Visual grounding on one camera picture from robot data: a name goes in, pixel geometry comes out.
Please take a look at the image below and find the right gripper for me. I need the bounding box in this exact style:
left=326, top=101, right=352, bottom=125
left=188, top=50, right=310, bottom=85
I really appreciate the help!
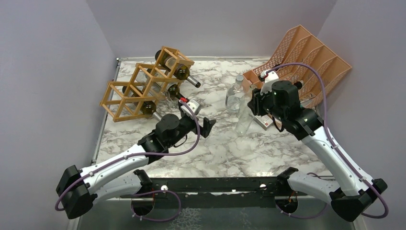
left=248, top=83, right=287, bottom=122

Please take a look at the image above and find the clear glass bottle small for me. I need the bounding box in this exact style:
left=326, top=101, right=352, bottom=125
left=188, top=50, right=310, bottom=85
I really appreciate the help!
left=235, top=91, right=254, bottom=137

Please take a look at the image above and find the clear bottle silver cap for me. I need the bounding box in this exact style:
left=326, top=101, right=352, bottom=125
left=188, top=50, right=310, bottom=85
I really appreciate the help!
left=225, top=75, right=244, bottom=113

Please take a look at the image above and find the dark green wine bottle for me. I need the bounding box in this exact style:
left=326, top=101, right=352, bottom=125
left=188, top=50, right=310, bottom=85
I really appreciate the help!
left=155, top=50, right=201, bottom=88
left=118, top=86, right=157, bottom=121
left=151, top=81, right=184, bottom=101

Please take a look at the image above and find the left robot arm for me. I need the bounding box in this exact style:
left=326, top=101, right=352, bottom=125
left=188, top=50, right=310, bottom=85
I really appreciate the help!
left=55, top=112, right=216, bottom=219

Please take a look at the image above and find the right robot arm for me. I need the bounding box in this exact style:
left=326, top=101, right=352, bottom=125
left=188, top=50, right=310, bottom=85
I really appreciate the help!
left=248, top=80, right=388, bottom=222

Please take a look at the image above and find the wooden wine rack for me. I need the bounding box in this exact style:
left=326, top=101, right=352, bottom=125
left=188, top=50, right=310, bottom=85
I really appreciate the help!
left=100, top=46, right=201, bottom=122

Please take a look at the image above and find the small white box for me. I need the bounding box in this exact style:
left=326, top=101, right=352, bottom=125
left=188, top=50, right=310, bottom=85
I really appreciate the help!
left=254, top=115, right=273, bottom=130

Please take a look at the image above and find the orange plastic file organizer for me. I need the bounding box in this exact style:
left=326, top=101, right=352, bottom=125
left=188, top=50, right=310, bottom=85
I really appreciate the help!
left=242, top=25, right=351, bottom=108

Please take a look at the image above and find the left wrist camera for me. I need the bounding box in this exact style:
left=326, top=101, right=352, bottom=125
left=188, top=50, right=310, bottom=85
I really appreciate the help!
left=179, top=98, right=202, bottom=118

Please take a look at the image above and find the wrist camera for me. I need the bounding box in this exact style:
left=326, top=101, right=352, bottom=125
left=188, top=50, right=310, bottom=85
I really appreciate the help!
left=259, top=70, right=279, bottom=95
left=179, top=98, right=202, bottom=118

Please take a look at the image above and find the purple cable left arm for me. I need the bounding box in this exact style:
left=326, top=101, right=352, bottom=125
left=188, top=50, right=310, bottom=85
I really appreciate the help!
left=54, top=100, right=202, bottom=212

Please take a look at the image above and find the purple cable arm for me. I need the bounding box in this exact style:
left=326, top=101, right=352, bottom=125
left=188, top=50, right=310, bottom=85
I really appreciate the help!
left=54, top=100, right=202, bottom=212
left=268, top=62, right=390, bottom=219

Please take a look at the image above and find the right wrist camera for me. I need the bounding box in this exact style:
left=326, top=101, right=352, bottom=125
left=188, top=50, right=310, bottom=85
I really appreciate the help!
left=259, top=70, right=279, bottom=95

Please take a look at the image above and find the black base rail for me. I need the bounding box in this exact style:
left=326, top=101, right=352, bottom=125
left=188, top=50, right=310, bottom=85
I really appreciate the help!
left=122, top=177, right=308, bottom=210

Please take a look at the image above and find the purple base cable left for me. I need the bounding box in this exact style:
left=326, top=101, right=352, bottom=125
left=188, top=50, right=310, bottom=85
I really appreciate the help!
left=130, top=189, right=183, bottom=222

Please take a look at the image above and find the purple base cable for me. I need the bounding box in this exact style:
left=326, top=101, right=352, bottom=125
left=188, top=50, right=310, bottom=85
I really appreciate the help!
left=130, top=189, right=183, bottom=222
left=274, top=172, right=329, bottom=220

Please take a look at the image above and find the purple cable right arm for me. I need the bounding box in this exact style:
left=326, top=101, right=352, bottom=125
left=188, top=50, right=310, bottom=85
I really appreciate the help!
left=268, top=62, right=390, bottom=219

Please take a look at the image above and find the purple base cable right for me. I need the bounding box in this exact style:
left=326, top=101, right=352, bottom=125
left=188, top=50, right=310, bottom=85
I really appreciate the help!
left=274, top=172, right=329, bottom=220

